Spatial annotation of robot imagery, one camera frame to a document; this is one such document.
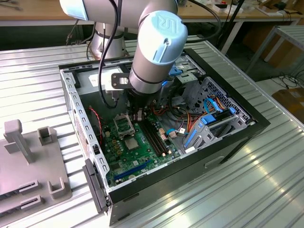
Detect long wooden desk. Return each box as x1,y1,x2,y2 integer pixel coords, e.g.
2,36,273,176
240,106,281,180
0,0,302,27

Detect thin grey dangling cable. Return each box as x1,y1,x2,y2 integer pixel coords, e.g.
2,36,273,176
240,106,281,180
66,19,80,45
75,29,95,45

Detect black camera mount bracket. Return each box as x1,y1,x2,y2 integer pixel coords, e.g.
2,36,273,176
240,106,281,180
111,73,131,90

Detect black plastic case latch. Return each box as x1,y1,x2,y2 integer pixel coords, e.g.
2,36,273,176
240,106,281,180
82,158,112,214

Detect black floor cables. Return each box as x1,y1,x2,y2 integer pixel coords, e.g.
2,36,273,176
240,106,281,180
270,72,300,90

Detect metal socket cover frame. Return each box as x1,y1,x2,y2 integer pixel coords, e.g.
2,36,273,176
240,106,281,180
112,114,136,139

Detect thick black cable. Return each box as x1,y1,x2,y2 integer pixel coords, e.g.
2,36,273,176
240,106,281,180
98,0,121,109

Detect flat brown carton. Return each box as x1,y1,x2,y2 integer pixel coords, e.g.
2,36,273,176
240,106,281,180
255,4,285,17

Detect white box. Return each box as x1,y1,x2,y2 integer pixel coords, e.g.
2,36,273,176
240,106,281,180
212,3,243,14

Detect grey metal optical bay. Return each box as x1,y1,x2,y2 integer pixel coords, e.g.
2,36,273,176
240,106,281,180
171,55,206,107

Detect thin black cable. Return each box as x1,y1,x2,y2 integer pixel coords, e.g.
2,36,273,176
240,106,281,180
189,0,222,40

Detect grey parts rack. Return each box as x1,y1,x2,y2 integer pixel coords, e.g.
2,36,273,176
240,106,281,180
0,120,73,216

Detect hard disk in blue carrier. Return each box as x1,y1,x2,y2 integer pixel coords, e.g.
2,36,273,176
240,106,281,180
200,107,236,126

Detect cardboard box with label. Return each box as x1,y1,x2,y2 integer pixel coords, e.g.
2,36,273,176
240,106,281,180
271,87,304,124

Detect blue plastic bay rail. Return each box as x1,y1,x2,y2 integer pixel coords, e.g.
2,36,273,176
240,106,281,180
183,123,205,150

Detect black RAM slot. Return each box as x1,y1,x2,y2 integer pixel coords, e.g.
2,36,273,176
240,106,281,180
143,114,173,154
137,120,167,157

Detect perforated grey disk bay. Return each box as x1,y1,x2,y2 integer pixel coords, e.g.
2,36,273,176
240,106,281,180
182,76,257,155

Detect large brown cardboard box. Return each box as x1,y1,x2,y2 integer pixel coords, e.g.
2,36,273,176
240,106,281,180
242,23,297,69

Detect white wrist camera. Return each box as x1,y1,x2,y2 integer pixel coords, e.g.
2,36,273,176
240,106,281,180
104,83,125,97

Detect blue expansion slot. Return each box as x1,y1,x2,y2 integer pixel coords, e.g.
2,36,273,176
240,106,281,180
113,159,152,181

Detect silver CPU with green edge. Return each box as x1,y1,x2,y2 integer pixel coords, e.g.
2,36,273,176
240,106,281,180
124,137,140,151

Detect black tripod stand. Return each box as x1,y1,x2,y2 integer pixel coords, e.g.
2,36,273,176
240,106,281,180
215,0,247,52

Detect orange and black wire bundle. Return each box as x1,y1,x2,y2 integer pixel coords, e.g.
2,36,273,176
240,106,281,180
152,95,205,137

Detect green motherboard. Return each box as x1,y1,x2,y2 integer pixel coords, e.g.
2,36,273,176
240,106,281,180
102,111,184,188

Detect grey power supply unit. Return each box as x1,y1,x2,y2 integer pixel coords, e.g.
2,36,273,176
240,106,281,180
75,66,132,124

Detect black case fan red wire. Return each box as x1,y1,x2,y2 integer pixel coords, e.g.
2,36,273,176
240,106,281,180
87,106,106,146

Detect black PC case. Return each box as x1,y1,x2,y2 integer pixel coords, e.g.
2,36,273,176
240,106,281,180
58,48,271,226

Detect thin blue wire white plug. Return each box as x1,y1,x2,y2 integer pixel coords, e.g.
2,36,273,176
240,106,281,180
165,128,188,139

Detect flat blue data wire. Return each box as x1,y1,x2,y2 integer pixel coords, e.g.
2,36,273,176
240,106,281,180
203,96,224,115

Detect CPU socket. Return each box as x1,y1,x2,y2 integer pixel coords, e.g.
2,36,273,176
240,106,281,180
121,134,141,153

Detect grey metal shelf frame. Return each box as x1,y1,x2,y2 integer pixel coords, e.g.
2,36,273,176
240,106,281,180
246,25,304,76

